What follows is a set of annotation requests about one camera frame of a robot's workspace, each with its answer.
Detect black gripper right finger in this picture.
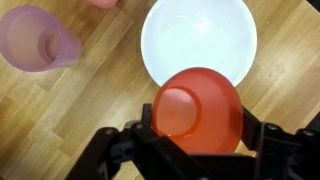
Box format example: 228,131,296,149
233,108,320,180

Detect pink mug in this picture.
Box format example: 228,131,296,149
87,0,118,9

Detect white bowl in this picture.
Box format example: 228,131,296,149
141,0,257,86

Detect purple translucent cup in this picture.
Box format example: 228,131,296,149
0,5,82,72

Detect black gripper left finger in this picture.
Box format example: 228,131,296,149
66,104,200,180

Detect red plastic cup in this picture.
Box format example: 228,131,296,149
152,68,243,153

